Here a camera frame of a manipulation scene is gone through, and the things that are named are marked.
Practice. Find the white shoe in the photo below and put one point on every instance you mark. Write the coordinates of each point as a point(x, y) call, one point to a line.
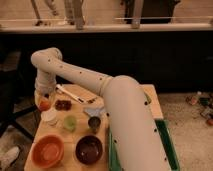
point(9, 157)

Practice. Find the orange bowl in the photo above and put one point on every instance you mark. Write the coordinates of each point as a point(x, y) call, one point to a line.
point(47, 152)

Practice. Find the grey folded cloth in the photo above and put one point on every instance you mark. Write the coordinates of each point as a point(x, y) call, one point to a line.
point(94, 112)

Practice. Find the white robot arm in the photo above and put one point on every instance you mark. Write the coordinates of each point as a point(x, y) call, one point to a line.
point(137, 140)

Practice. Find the green cup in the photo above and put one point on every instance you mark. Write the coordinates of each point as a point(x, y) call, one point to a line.
point(70, 123)

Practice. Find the bottles on floor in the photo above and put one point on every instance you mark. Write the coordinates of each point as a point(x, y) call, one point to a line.
point(205, 100)

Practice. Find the green bin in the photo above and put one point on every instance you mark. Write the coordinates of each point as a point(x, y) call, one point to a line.
point(113, 160)

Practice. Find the white spatula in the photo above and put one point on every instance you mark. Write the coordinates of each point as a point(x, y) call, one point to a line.
point(73, 96)

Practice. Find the dark brown bowl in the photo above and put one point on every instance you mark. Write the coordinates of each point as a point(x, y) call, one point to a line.
point(89, 150)

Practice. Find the wooden table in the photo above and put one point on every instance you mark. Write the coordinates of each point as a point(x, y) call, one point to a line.
point(69, 161)

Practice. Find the dark grey cup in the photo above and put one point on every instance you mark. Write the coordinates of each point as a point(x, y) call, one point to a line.
point(94, 123)

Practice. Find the white paper cup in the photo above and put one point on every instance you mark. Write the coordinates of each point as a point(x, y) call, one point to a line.
point(49, 117)

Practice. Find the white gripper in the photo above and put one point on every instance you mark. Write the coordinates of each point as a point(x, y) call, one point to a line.
point(43, 89)

